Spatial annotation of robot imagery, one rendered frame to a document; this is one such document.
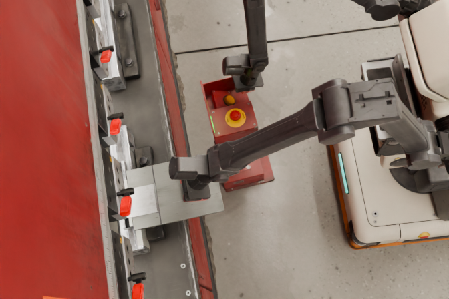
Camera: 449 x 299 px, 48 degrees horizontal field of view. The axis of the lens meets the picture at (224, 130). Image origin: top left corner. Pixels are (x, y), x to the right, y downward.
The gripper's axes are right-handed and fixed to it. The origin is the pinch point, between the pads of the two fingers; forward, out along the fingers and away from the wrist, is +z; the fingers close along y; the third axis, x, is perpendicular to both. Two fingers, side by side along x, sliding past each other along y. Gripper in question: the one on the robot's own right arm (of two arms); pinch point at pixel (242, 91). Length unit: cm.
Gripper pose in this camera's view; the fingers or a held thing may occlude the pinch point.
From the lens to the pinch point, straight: 180.4
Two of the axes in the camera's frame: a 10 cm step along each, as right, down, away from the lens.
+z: -1.7, 4.1, 9.0
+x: 2.3, 9.0, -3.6
